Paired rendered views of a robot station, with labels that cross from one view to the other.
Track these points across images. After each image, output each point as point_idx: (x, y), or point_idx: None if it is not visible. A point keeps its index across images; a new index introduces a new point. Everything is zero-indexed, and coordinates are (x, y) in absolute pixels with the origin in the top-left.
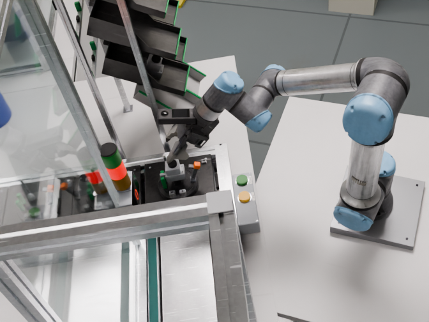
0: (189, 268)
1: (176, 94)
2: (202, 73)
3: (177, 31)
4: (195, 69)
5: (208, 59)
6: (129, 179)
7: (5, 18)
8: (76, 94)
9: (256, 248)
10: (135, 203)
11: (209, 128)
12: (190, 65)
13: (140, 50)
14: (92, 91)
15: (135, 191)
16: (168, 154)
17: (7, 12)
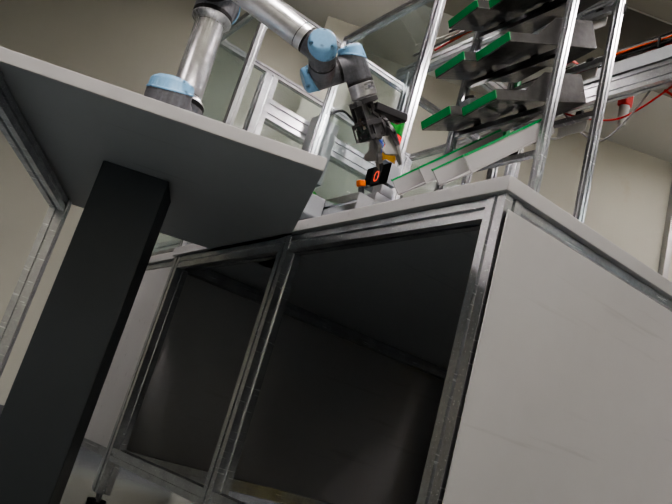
0: None
1: (430, 130)
2: (469, 152)
3: (466, 57)
4: (479, 147)
5: (550, 201)
6: (382, 156)
7: (408, 4)
8: (417, 72)
9: None
10: (369, 175)
11: (355, 116)
12: (488, 143)
13: (472, 83)
14: None
15: (377, 172)
16: (381, 159)
17: (412, 2)
